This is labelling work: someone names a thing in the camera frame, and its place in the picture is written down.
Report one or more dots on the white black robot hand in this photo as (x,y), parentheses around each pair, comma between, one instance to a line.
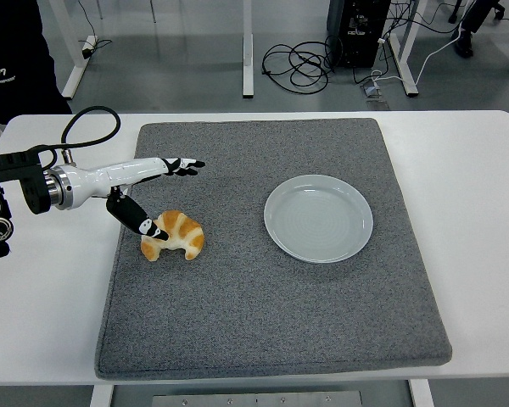
(110,174)

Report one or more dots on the golden croissant bread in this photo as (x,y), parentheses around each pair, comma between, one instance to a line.
(186,237)

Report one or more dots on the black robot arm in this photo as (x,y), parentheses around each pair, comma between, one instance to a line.
(8,163)

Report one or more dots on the round grey plate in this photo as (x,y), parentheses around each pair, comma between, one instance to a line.
(318,218)

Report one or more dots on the grey metal plate with screws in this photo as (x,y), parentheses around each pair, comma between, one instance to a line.
(254,399)

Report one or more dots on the white table leg with foot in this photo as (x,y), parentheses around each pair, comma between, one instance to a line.
(70,80)
(247,63)
(409,80)

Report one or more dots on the white power strip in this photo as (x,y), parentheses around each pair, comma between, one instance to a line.
(89,46)

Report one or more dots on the person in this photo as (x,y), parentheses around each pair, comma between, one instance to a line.
(12,42)
(464,44)

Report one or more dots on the grey fabric mat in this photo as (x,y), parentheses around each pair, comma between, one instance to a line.
(246,305)

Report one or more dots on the floor socket box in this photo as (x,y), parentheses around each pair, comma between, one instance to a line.
(375,95)

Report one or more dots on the black computer tower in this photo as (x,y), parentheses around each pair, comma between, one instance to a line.
(358,42)

